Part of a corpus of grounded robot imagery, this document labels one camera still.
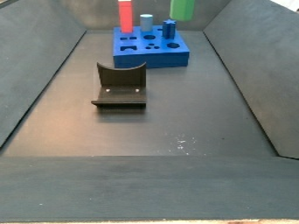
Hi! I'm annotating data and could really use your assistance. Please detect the blue peg board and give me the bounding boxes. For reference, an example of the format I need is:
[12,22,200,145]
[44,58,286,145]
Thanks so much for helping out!
[113,25,189,68]

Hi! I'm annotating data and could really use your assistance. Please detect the dark blue star peg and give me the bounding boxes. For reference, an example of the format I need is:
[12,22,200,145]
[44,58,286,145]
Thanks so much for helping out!
[163,19,176,39]

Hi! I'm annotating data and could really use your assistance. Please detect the green hexagon peg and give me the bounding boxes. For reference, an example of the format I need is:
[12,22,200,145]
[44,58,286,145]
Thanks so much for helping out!
[169,0,195,21]

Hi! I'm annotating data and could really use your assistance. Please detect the red square peg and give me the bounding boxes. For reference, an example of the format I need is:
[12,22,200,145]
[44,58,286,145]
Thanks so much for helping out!
[117,0,133,33]

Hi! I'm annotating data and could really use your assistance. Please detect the black curved holder stand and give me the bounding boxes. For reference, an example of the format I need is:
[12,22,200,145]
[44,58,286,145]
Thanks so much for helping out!
[91,64,147,107]

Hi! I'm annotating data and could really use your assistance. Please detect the light blue round peg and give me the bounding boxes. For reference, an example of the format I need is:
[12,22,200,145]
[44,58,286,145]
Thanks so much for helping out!
[140,14,153,32]

